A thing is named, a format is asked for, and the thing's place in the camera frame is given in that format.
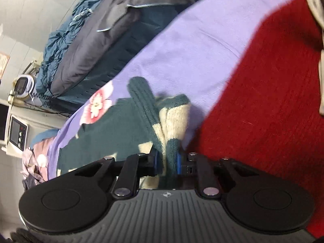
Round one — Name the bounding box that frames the green cream checkered knit sweater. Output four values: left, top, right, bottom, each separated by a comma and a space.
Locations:
56, 77, 191, 188

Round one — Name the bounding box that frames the red fleece blanket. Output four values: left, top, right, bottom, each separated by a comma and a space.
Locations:
188, 0, 323, 238

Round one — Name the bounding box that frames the purple floral bed sheet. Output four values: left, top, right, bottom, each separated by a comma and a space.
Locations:
47, 0, 289, 179

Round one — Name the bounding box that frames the mauve patterned garment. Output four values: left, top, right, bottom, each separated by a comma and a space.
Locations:
20, 148, 48, 191

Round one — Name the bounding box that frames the white bedside cabinet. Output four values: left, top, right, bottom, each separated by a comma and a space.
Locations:
1, 104, 68, 158

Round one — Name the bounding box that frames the white round desk device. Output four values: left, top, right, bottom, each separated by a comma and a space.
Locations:
13, 74, 36, 101

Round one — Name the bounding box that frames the teal crumpled blanket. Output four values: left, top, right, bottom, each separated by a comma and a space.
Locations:
36, 0, 102, 96

